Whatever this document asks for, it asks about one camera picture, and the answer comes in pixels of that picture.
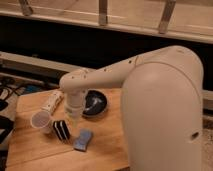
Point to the beige cylindrical gripper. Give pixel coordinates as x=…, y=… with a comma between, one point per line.
x=74, y=106

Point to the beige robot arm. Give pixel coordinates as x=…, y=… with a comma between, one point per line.
x=161, y=106

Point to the white rectangular box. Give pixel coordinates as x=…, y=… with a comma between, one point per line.
x=52, y=102

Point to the black bowl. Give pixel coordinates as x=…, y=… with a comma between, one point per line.
x=96, y=103

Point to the white paper cup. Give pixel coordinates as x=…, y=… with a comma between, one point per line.
x=42, y=121

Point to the blue sponge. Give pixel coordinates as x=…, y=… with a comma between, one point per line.
x=83, y=139

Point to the wooden board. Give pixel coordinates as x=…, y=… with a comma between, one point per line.
x=30, y=150

